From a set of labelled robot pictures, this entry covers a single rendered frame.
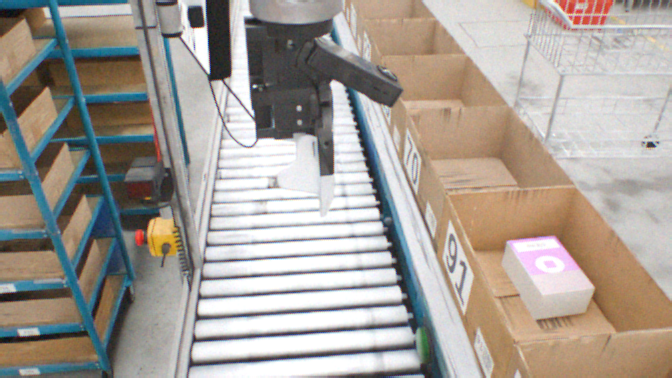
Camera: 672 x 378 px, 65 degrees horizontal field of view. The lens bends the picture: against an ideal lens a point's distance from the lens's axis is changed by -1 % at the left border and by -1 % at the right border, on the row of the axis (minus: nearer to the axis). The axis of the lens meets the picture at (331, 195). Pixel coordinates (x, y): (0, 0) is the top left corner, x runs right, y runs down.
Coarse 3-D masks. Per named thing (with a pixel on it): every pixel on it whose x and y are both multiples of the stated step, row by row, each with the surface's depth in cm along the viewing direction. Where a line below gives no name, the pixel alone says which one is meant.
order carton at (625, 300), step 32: (480, 192) 112; (512, 192) 113; (544, 192) 114; (576, 192) 114; (448, 224) 111; (480, 224) 117; (512, 224) 118; (544, 224) 119; (576, 224) 115; (608, 224) 103; (480, 256) 120; (576, 256) 116; (608, 256) 104; (480, 288) 93; (512, 288) 111; (608, 288) 104; (640, 288) 95; (480, 320) 95; (512, 320) 105; (544, 320) 105; (576, 320) 105; (608, 320) 105; (640, 320) 95; (512, 352) 82
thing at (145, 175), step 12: (156, 156) 117; (132, 168) 113; (144, 168) 113; (156, 168) 114; (132, 180) 109; (144, 180) 109; (156, 180) 112; (132, 192) 110; (144, 192) 110; (156, 192) 112
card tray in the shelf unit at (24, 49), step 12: (0, 24) 149; (12, 24) 150; (24, 24) 148; (0, 36) 151; (12, 36) 141; (24, 36) 148; (0, 48) 134; (12, 48) 140; (24, 48) 147; (0, 60) 134; (12, 60) 140; (24, 60) 147; (12, 72) 140
